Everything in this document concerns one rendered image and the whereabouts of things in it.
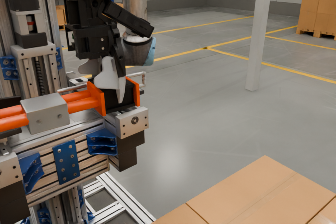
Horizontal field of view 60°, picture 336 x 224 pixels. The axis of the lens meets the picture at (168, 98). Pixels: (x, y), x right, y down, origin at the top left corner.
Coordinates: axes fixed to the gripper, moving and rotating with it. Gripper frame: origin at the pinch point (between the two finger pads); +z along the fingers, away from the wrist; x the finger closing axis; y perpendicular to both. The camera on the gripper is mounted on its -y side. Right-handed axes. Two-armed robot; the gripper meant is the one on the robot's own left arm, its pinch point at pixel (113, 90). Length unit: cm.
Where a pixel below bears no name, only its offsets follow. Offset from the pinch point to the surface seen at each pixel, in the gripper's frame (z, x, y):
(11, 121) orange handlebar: -0.1, 3.6, 19.7
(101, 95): -1.7, 4.7, 4.4
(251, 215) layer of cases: 73, -5, -60
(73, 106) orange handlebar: -0.1, 3.4, 9.4
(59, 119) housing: 1.6, 3.7, 12.3
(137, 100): 1.3, 4.6, -3.2
